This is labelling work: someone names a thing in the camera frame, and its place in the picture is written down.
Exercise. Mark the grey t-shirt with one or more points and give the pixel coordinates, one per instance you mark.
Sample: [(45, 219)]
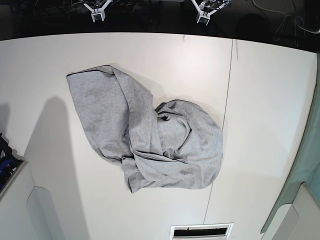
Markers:
[(174, 145)]

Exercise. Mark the rack of blue clamps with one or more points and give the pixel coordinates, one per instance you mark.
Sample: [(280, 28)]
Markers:
[(8, 162)]

